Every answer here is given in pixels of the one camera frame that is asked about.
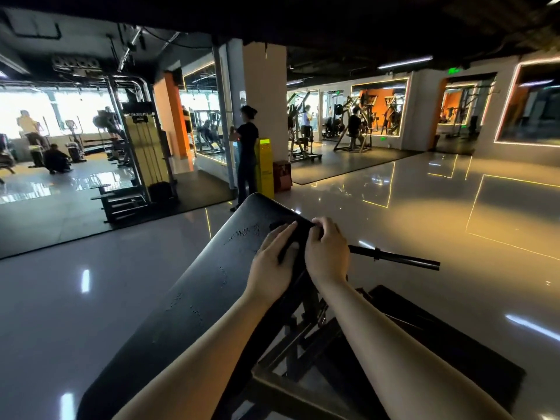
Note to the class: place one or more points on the person's left hand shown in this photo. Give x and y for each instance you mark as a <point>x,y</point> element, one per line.
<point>267,271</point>

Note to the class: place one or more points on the person's right hand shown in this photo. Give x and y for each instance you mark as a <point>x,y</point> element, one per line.
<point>328,258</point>

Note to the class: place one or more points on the person's right thumb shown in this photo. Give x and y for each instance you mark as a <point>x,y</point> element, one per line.
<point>311,244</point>

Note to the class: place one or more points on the person's left thumb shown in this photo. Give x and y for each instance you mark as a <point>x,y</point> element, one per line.
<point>292,253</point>

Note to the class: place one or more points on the black cleaning cloth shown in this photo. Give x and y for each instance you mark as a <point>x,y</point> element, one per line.
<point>295,234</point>

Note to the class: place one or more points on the person's right forearm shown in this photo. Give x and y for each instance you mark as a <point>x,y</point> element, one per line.
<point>393,354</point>

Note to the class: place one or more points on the person's left forearm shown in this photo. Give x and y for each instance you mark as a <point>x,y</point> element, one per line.
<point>205,363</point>

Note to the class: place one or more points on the brown box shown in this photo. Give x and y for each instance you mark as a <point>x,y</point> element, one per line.
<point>282,175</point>

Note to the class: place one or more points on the black metal bar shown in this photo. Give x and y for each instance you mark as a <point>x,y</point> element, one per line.
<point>393,258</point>

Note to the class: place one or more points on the black padded bench pad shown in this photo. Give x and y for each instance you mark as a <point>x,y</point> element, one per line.
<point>210,279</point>

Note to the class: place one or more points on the yellow stand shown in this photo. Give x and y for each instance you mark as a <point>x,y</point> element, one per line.
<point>265,168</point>

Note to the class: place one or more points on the black plate-loaded gym machine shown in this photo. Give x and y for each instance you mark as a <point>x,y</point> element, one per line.
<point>302,139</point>

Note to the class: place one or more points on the black lever gym machine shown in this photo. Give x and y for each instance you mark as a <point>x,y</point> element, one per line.
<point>363,122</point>

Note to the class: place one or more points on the black rubber floor mat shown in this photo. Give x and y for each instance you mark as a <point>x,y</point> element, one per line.
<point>446,345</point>

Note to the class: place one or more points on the ceiling light tube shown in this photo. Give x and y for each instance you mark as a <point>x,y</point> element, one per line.
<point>404,62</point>

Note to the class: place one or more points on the green exit sign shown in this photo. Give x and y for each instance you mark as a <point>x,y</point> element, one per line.
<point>453,70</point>

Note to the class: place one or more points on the elliptical trainer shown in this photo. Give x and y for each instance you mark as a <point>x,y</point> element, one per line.
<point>75,144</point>

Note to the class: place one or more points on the black metal bench frame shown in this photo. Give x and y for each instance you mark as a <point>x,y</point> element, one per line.
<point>302,345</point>

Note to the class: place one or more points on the wall mirror with lit frame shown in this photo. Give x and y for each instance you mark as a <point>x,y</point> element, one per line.
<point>531,104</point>
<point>380,107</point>

